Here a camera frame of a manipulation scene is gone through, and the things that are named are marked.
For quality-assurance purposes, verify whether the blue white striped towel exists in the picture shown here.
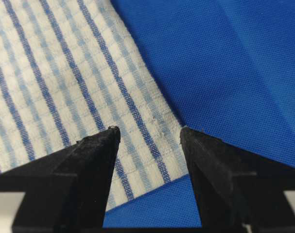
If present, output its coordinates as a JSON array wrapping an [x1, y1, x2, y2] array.
[[0, 0, 187, 210]]

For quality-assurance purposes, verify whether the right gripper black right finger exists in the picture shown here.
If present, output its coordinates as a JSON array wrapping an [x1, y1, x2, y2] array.
[[180, 127, 295, 233]]

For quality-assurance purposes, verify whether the blue table cloth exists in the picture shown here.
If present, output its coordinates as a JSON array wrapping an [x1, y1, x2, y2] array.
[[104, 0, 295, 228]]

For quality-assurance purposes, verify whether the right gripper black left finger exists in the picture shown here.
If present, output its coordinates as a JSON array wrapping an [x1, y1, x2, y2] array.
[[0, 126, 121, 233]]

